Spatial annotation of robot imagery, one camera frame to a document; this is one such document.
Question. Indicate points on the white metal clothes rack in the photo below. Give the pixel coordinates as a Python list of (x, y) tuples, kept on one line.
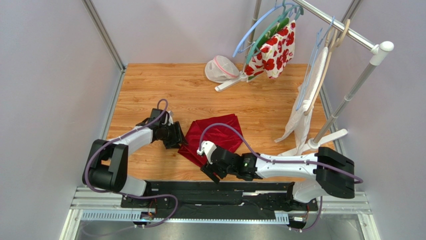
[(350, 66)]

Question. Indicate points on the light blue hanger left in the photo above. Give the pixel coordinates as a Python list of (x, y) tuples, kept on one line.
[(247, 40)]

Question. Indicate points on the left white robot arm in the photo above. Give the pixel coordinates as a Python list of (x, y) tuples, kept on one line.
[(107, 164)]

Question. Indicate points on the light blue hanger right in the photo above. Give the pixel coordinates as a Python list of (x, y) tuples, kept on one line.
[(312, 63)]

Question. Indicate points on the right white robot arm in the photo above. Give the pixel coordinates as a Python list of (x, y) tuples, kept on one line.
[(324, 173)]

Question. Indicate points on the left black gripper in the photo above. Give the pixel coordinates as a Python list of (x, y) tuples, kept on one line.
[(178, 137)]

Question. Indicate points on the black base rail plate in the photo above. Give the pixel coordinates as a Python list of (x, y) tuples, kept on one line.
[(235, 200)]

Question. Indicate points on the wooden hanger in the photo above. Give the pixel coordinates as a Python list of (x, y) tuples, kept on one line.
[(335, 42)]

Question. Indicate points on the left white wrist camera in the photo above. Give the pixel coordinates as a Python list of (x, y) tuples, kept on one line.
[(169, 118)]

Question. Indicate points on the teal hanger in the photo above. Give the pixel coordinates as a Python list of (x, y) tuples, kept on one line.
[(272, 29)]

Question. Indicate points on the dark red cloth napkin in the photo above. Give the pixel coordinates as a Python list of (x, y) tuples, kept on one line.
[(220, 135)]

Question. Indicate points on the white towel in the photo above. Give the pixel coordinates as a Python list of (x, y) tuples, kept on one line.
[(299, 121)]

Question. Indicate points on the red floral cloth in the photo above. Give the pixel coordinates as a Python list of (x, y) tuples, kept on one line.
[(274, 54)]

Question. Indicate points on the light blue hanger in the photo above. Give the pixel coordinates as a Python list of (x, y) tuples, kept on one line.
[(247, 40), (312, 63)]

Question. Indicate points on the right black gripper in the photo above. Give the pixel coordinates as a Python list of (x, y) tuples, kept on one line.
[(211, 171)]

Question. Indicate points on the white mesh laundry bag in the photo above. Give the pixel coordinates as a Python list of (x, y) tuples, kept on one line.
[(221, 69)]

